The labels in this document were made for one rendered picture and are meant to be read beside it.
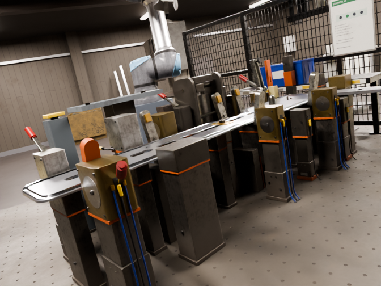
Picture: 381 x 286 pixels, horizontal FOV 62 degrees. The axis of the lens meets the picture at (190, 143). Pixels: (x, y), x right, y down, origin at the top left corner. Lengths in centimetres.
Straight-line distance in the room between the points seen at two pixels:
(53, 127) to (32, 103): 847
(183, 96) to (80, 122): 713
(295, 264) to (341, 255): 12
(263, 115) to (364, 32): 100
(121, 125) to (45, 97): 861
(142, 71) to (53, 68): 811
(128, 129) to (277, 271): 63
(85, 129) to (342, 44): 714
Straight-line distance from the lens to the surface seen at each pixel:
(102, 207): 69
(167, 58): 168
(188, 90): 134
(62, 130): 120
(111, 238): 73
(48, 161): 100
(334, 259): 91
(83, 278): 95
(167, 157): 82
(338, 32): 205
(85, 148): 74
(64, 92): 968
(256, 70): 165
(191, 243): 90
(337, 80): 173
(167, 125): 119
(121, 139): 109
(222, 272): 89
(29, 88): 967
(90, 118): 840
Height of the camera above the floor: 121
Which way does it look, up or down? 12 degrees down
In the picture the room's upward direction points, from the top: 11 degrees counter-clockwise
